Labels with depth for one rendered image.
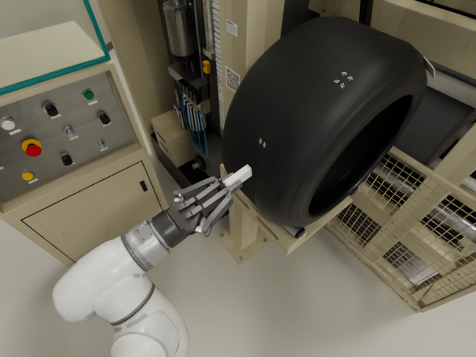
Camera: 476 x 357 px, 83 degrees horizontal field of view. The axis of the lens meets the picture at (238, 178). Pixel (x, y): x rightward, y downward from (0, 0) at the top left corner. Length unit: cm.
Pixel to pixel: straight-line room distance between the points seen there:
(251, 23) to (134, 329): 73
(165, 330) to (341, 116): 52
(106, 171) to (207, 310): 100
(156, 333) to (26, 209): 79
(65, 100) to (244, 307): 136
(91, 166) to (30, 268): 117
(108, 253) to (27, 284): 166
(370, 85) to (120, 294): 60
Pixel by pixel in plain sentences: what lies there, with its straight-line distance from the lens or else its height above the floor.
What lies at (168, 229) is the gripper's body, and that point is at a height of 123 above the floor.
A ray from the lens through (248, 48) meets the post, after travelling 81.
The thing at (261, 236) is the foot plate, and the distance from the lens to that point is 188.
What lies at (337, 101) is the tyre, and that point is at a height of 140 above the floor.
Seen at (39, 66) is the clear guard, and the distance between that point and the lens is 97.
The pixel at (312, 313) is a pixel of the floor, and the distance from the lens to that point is 179.
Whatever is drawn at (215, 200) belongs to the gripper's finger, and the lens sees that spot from 57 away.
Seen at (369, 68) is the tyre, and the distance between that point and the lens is 59.
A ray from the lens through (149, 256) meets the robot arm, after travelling 55.
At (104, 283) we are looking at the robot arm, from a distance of 55.
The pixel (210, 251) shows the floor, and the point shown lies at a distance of 186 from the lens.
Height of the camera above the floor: 170
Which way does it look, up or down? 52 degrees down
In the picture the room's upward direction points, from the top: straight up
